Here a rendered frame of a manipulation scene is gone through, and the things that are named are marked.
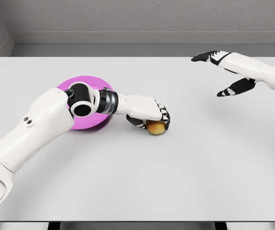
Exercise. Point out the yellow apple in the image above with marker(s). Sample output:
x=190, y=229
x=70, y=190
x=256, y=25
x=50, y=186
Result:
x=155, y=128

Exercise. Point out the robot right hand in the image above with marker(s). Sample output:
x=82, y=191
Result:
x=235, y=62

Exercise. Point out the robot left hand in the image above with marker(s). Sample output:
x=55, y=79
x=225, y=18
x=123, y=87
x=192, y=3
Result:
x=145, y=107

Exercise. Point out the pink plate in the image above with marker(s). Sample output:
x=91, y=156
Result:
x=89, y=119

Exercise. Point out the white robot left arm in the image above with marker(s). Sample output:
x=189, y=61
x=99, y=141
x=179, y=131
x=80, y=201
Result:
x=44, y=119

